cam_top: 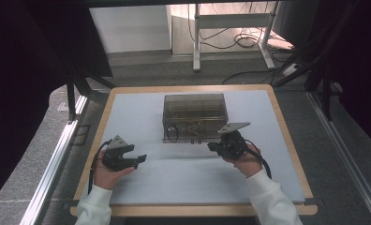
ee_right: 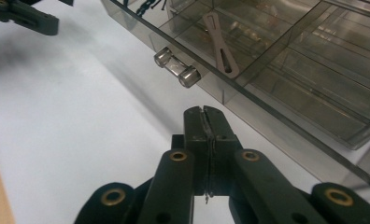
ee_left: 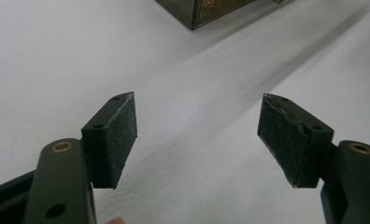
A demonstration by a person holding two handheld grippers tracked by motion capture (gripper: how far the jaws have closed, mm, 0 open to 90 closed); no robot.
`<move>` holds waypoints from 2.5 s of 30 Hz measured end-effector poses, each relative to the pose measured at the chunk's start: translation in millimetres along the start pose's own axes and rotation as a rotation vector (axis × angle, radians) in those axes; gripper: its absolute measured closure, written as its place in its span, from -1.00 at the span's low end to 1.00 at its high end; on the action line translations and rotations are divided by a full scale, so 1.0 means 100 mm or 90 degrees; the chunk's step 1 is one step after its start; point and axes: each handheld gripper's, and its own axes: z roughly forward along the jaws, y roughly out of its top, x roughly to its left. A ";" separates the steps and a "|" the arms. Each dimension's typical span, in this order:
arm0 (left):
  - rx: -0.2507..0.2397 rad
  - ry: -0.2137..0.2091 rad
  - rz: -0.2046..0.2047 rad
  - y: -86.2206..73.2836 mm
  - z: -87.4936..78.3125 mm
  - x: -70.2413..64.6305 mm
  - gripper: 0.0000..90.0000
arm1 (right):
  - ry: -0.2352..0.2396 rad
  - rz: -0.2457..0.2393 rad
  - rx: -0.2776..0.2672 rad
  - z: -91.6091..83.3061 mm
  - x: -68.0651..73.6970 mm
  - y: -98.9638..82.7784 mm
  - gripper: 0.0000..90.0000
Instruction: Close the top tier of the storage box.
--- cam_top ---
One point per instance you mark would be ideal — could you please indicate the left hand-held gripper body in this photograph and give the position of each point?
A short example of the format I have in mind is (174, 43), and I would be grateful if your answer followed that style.
(116, 161)

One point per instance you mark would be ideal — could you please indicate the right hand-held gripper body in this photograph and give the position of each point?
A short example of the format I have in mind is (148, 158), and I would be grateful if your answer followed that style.
(233, 146)

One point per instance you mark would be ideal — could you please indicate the smoky transparent jewelry drawer box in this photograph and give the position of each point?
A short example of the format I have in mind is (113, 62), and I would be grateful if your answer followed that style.
(194, 106)

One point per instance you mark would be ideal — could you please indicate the person's left hand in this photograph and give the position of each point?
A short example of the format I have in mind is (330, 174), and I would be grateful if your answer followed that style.
(107, 178)

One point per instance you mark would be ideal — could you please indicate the person's right hand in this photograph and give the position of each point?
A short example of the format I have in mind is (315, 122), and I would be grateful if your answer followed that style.
(249, 162)

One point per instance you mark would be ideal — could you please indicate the dark floor grille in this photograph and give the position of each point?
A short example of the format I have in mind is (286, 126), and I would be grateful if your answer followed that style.
(80, 134)

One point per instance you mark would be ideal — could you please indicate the white table mat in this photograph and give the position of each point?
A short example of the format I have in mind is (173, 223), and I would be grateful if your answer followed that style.
(261, 100)

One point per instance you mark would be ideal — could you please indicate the wooden table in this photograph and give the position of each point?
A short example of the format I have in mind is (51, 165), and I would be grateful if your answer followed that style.
(189, 211)

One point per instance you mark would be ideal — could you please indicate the black metal stand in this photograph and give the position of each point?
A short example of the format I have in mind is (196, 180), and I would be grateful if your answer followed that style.
(325, 93)
(70, 100)

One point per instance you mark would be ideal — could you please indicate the white power strip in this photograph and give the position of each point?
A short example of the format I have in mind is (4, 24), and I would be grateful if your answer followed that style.
(291, 69)

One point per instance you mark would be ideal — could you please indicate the white panel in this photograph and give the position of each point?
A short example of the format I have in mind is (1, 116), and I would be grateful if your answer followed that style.
(127, 28)

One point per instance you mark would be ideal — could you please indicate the dark curtain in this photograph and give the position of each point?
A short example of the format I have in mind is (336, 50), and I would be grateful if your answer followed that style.
(18, 62)
(368, 62)

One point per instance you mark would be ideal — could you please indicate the aluminium rail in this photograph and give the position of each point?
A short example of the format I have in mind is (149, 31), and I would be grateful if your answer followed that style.
(53, 162)
(347, 156)

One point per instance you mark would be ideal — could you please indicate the white metal desk frame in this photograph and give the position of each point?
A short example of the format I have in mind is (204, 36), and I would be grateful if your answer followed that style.
(196, 47)

